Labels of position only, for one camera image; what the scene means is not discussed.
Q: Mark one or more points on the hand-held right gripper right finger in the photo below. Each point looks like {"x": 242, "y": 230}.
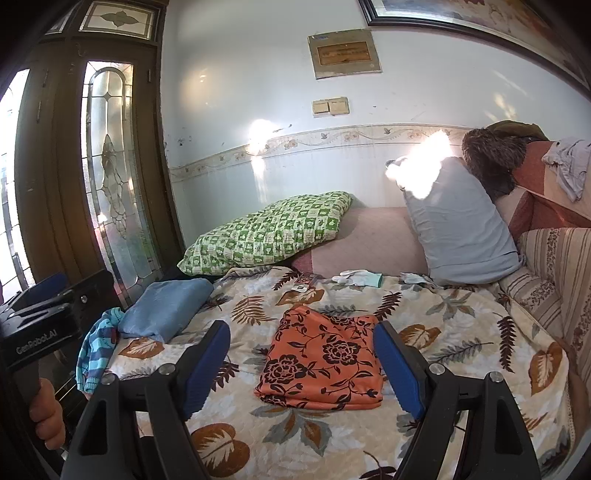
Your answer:
{"x": 401, "y": 369}

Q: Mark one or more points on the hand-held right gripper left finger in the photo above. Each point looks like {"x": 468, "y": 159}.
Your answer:
{"x": 203, "y": 369}

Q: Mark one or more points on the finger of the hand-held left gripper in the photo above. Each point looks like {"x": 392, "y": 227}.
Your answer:
{"x": 92, "y": 290}

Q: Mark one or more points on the orange floral shirt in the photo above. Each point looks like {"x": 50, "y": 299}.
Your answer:
{"x": 318, "y": 360}

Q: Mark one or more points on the person's left hand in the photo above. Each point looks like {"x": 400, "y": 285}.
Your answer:
{"x": 46, "y": 415}

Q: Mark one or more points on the blue striped garment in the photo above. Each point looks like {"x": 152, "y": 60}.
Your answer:
{"x": 99, "y": 341}

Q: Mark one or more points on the leaf print blanket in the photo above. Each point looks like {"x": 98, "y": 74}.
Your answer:
{"x": 461, "y": 369}

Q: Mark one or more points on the folded blue cloth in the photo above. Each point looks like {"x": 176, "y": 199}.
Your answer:
{"x": 166, "y": 304}

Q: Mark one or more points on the white glove with teal cuff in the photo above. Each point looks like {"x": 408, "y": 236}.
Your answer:
{"x": 364, "y": 278}

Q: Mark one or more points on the grey pillow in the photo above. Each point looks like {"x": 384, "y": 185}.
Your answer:
{"x": 461, "y": 230}

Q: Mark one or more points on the green checkered pillow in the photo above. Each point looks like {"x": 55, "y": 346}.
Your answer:
{"x": 268, "y": 230}

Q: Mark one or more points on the striped floral sofa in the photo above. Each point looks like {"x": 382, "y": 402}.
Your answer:
{"x": 554, "y": 258}

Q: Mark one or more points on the dark furry cushion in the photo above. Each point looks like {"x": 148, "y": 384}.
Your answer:
{"x": 494, "y": 157}

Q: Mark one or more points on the grey cloth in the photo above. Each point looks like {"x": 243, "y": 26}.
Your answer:
{"x": 572, "y": 166}

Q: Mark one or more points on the olive cloth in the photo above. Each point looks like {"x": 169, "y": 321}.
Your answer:
{"x": 517, "y": 129}

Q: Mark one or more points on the large dark framed picture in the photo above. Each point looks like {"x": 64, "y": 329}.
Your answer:
{"x": 461, "y": 14}

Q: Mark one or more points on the beige light switch plate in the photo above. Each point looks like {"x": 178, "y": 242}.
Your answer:
{"x": 330, "y": 106}

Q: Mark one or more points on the framed wall plaque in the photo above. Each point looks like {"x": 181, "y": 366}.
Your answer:
{"x": 345, "y": 53}

